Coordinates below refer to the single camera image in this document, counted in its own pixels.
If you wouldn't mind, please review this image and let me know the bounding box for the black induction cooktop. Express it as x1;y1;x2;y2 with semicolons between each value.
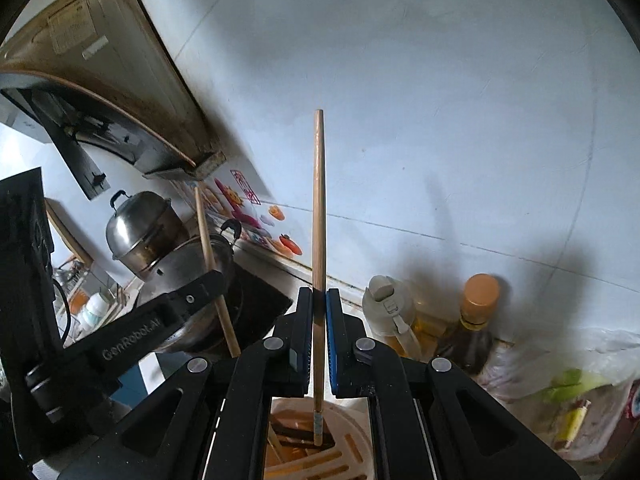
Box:
219;259;294;357

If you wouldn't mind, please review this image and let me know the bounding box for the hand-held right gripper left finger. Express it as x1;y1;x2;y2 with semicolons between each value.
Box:
60;286;315;480

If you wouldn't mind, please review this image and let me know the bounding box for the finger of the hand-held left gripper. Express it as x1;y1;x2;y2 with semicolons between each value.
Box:
166;269;227;333

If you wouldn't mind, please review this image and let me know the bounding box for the red paper-cut wall sticker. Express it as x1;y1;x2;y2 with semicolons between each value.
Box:
229;169;262;206

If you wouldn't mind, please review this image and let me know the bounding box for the wooden cutting board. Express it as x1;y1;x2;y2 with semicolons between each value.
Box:
45;198;94;267

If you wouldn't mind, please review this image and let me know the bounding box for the steel wok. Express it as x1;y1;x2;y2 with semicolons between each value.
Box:
134;219;244;357

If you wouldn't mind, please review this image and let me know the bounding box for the metal dish rack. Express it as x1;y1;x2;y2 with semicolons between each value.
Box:
50;254;137;347

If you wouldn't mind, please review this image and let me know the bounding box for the colourful cartoon wall sticker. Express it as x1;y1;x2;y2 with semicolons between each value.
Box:
191;175;304;257

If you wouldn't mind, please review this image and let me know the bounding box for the blue cabinet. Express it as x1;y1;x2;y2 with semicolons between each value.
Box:
107;347;169;412

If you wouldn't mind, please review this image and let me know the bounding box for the white cup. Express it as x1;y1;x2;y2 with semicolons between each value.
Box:
79;291;112;332

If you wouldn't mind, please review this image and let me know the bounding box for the clear oil dispenser bottle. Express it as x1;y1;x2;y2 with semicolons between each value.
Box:
362;274;424;362

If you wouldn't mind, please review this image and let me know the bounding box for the beige cylindrical utensil holder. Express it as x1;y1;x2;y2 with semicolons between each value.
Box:
262;394;374;480

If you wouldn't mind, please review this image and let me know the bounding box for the brown sauce bottle tan cap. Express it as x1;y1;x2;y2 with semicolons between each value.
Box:
434;273;502;377

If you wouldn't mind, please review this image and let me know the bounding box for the light wooden chopstick marked tip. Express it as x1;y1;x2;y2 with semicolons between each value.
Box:
311;109;327;450

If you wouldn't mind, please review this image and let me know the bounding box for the plastic bag with green contents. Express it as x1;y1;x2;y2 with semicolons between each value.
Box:
479;326;640;464

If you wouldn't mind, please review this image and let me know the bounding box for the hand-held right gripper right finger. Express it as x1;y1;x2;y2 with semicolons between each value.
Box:
325;287;582;480

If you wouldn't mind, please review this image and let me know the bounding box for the steel steamer pot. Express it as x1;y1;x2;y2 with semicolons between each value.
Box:
105;189;189;282

